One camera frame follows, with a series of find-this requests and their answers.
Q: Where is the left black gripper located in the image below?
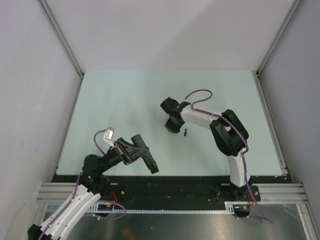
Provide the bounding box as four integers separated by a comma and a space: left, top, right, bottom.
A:
98, 137, 149, 173

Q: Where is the black remote control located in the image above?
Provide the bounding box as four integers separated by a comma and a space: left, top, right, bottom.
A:
131, 134, 160, 175

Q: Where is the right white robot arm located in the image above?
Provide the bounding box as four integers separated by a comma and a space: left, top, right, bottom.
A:
160, 97, 256, 201

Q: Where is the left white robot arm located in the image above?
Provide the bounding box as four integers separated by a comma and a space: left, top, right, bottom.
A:
27, 127, 159, 240

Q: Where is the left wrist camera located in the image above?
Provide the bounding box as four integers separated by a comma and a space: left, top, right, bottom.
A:
103, 127, 115, 147

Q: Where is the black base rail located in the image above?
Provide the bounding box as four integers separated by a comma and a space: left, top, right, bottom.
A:
51, 173, 293, 211

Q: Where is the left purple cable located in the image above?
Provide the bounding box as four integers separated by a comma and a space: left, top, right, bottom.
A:
36, 129, 127, 240

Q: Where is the white slotted cable duct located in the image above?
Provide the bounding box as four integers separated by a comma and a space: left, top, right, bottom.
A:
44, 201, 251, 215

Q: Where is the left aluminium frame post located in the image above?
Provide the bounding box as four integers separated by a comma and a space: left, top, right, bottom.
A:
36, 0, 85, 80

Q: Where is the aluminium frame post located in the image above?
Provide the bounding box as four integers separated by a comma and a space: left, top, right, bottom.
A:
36, 0, 85, 80
256, 0, 306, 77

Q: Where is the right aluminium frame post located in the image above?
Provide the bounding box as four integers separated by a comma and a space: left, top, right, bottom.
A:
256, 0, 306, 77

